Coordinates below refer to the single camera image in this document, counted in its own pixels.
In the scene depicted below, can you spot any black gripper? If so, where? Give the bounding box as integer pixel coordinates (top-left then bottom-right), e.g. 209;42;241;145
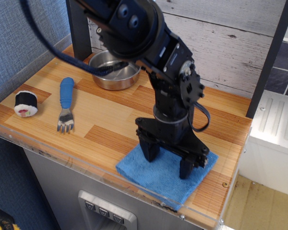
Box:
135;112;210;180

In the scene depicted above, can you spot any blue cloth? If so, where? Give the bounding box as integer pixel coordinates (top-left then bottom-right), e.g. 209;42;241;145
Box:
116;145;218;211

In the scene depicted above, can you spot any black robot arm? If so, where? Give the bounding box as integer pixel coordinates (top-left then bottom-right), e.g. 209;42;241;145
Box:
78;0;209;179

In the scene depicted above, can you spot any clear acrylic table edge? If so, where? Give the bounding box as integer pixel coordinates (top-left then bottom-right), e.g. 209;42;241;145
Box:
0;119;252;230

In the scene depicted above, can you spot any silver dispenser button panel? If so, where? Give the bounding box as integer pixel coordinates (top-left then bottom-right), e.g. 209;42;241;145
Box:
78;190;138;230

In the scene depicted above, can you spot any stainless steel pot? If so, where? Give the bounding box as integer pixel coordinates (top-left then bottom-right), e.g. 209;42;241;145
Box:
88;50;140;91

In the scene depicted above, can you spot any white toy sink unit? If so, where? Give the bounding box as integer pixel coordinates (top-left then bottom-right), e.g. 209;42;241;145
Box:
239;91;288;194

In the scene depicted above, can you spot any toy sushi roll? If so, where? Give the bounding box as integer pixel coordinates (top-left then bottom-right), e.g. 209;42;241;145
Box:
14;91;38;117

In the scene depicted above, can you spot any yellow black object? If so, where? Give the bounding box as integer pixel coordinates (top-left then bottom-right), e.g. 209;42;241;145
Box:
0;214;20;230

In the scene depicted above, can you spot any blue handled fork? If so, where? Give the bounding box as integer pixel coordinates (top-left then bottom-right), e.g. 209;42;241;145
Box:
57;77;74;133

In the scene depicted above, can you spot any dark right upright post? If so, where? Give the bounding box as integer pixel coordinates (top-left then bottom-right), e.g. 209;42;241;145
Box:
246;0;288;119

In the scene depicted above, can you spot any dark upright post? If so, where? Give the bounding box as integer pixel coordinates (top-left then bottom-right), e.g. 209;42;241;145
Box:
246;0;288;119
65;0;92;61

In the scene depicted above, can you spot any dark left upright post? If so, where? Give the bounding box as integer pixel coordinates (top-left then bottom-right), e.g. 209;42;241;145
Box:
65;0;92;61

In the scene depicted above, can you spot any black braided cable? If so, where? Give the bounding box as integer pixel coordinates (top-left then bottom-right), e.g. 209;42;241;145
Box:
19;0;129;77

